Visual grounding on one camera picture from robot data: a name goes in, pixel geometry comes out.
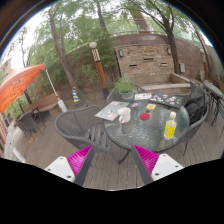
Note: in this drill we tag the white printed booklet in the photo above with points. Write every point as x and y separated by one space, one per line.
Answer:
142 96

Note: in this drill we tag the dark patio table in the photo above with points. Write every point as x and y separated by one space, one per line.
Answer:
211 88

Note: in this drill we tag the black laptop with stickers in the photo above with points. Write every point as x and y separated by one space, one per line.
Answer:
166 100

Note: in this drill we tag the blue yellow striped cone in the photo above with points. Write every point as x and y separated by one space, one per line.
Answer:
76 96

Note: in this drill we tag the clear bottle with yellow label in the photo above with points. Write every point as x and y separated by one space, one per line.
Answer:
170 128

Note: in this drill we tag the small printed card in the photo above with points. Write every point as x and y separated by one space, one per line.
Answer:
136 104

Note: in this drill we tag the silver laptop with stickers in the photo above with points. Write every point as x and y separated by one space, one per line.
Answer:
108 111

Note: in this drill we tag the white mug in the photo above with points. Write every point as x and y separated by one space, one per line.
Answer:
125 115

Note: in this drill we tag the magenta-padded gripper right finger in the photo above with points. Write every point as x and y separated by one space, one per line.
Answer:
146 160

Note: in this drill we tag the flat round red coaster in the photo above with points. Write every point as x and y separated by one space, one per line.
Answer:
144 116

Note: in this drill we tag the orange patio umbrella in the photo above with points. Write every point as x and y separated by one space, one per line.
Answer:
20 83

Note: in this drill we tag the yellow card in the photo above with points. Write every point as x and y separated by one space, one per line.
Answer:
150 106

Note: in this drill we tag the black jacket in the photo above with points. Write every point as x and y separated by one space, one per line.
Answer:
195 103

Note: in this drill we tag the dark metal chair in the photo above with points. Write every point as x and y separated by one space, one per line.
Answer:
221 113

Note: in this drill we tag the grey wall box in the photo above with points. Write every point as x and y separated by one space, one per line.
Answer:
182 68

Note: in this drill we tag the wooden bench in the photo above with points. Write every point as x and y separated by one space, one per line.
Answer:
43 103

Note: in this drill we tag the striped lamp post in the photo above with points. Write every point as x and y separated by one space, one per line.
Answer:
100 71

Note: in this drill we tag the grey mesh patio chair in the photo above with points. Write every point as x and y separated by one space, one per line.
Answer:
76 125
196 128
111 95

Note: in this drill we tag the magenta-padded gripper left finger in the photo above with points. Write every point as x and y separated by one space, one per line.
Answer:
80 160

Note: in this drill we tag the green plant in blue pot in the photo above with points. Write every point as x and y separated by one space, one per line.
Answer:
125 86

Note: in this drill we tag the dark wicker chair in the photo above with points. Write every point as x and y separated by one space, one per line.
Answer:
28 122

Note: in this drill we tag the white umbrella base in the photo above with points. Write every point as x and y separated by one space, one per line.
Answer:
62 105

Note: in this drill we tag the black wall lamp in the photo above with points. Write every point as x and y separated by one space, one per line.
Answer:
169 51
120 53

